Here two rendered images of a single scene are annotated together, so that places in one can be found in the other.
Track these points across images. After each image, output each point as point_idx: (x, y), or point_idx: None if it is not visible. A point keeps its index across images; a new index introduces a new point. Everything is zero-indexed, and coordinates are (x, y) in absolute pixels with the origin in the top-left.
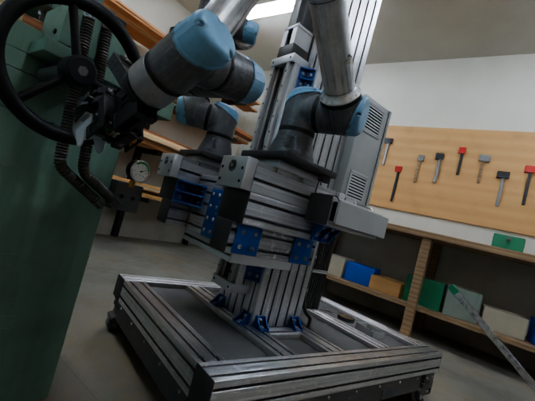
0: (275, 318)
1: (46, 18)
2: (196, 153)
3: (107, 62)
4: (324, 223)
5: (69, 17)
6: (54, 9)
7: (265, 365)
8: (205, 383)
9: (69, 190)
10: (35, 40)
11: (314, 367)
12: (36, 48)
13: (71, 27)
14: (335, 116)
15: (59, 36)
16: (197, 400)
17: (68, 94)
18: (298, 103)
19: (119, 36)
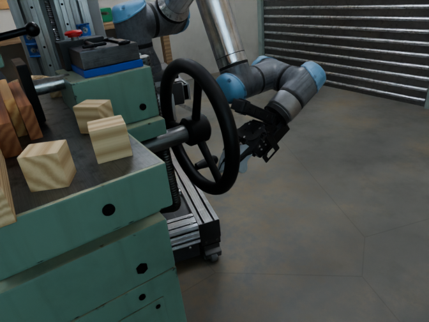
0: None
1: (85, 94)
2: None
3: (244, 111)
4: (183, 103)
5: (200, 92)
6: (103, 78)
7: (195, 197)
8: (212, 225)
9: None
10: (131, 130)
11: None
12: (145, 138)
13: (200, 99)
14: (177, 26)
15: (158, 110)
16: (210, 235)
17: (167, 152)
18: (143, 21)
19: (178, 74)
